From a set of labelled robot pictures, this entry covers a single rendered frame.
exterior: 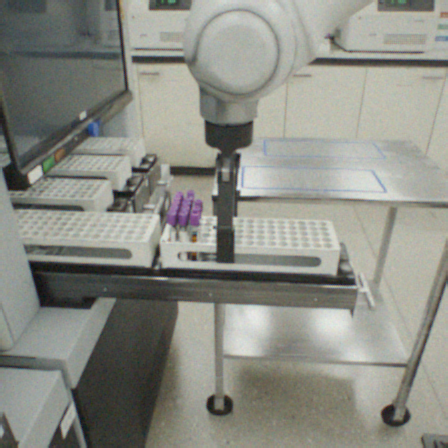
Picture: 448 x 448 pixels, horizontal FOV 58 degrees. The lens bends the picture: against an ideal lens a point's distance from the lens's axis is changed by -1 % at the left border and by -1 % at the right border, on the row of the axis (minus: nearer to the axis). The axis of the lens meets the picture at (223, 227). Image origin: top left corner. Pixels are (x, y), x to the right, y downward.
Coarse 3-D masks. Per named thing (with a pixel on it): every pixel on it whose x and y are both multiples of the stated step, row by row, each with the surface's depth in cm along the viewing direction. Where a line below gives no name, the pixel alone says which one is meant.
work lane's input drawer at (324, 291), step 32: (160, 256) 73; (64, 288) 72; (96, 288) 72; (128, 288) 71; (160, 288) 70; (192, 288) 70; (224, 288) 69; (256, 288) 69; (288, 288) 68; (320, 288) 68; (352, 288) 67
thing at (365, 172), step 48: (288, 144) 127; (336, 144) 127; (384, 144) 127; (288, 192) 96; (336, 192) 96; (384, 192) 96; (432, 192) 96; (384, 240) 146; (432, 288) 106; (240, 336) 130; (288, 336) 130; (336, 336) 130; (384, 336) 130
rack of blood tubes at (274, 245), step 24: (168, 240) 69; (240, 240) 69; (264, 240) 69; (288, 240) 69; (312, 240) 70; (336, 240) 69; (168, 264) 70; (192, 264) 70; (216, 264) 69; (240, 264) 69; (264, 264) 73; (288, 264) 73; (312, 264) 73; (336, 264) 68
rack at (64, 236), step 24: (24, 216) 76; (48, 216) 76; (72, 216) 77; (96, 216) 77; (120, 216) 77; (144, 216) 76; (24, 240) 70; (48, 240) 69; (72, 240) 69; (96, 240) 69; (120, 240) 69; (144, 240) 69; (96, 264) 71; (120, 264) 71; (144, 264) 70
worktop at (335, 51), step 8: (144, 48) 286; (336, 48) 287; (432, 48) 292; (440, 48) 290; (320, 56) 265; (328, 56) 264; (336, 56) 264; (344, 56) 263; (352, 56) 263; (360, 56) 263; (368, 56) 262; (376, 56) 262; (384, 56) 262; (392, 56) 261; (400, 56) 261; (408, 56) 260; (416, 56) 260; (424, 56) 260; (432, 56) 259; (440, 56) 259
